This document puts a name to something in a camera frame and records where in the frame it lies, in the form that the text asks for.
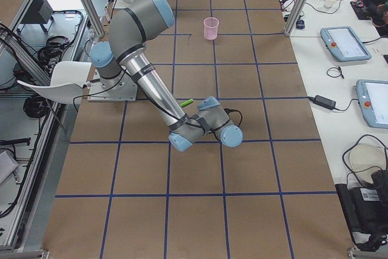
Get green pen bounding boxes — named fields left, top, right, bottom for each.
left=180, top=98, right=193, bottom=108

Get teach pendant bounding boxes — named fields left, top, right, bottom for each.
left=320, top=26, right=372, bottom=62
left=356, top=79, right=387, bottom=129

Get pink mesh cup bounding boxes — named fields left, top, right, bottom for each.
left=203, top=17, right=219, bottom=41

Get white chair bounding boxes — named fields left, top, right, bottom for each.
left=18, top=61, right=92, bottom=110

